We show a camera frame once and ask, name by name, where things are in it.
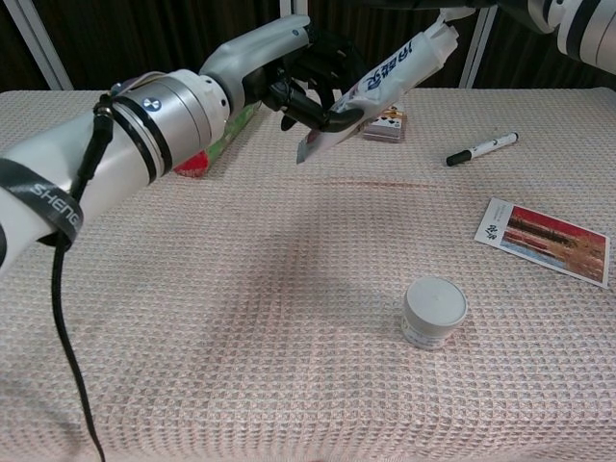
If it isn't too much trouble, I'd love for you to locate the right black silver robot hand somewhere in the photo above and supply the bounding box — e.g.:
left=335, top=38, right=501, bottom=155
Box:
left=435, top=0, right=528, bottom=18

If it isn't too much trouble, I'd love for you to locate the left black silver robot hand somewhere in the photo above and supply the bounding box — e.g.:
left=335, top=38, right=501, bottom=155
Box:
left=198, top=13, right=368, bottom=135

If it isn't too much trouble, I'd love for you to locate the white toothpaste tube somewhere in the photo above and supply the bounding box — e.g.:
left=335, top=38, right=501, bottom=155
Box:
left=294, top=12, right=459, bottom=167

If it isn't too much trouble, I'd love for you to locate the dark green curtain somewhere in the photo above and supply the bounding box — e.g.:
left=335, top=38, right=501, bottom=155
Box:
left=0, top=0, right=616, bottom=92

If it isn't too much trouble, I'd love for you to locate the green chip can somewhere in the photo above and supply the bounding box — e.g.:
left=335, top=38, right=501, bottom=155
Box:
left=172, top=102, right=262, bottom=180

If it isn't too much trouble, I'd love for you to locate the black white marker pen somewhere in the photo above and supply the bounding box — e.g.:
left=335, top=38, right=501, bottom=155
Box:
left=445, top=130, right=521, bottom=168

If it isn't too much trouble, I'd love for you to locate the playing card deck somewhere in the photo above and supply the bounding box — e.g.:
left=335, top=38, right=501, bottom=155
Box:
left=360, top=102, right=408, bottom=143

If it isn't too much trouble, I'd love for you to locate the red picture postcard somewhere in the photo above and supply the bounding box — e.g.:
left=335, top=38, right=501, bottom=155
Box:
left=474, top=195, right=612, bottom=290

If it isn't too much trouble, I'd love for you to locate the beige waffle tablecloth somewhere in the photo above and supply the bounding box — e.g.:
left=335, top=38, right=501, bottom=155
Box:
left=0, top=86, right=616, bottom=462

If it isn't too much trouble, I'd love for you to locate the white round jar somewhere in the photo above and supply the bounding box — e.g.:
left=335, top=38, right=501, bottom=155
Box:
left=400, top=276, right=470, bottom=351

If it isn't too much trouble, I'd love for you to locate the white frame pole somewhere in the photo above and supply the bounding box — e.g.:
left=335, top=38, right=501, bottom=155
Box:
left=17, top=0, right=74, bottom=90
left=458, top=8, right=498, bottom=89

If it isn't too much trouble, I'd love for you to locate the black printed arm strap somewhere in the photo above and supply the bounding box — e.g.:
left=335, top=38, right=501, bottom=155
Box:
left=0, top=158, right=86, bottom=249

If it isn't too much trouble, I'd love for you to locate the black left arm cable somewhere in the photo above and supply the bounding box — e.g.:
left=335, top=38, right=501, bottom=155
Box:
left=49, top=93, right=115, bottom=462

